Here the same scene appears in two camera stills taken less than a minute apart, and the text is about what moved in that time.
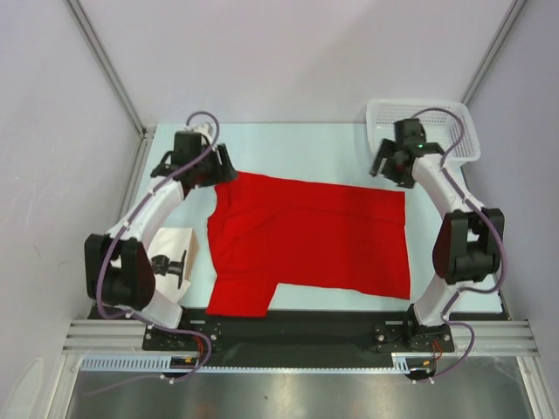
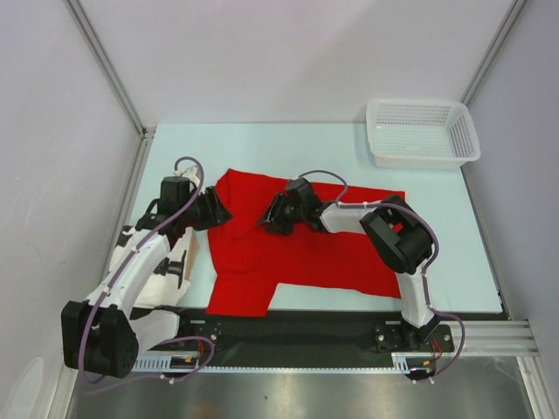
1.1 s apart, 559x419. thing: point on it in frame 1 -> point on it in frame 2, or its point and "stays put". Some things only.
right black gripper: [386, 150] -> [274, 214]
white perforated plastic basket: [446, 123] stays put
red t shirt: [266, 230] stays put
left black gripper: [224, 172] -> [216, 213]
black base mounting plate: [212, 333] stays put
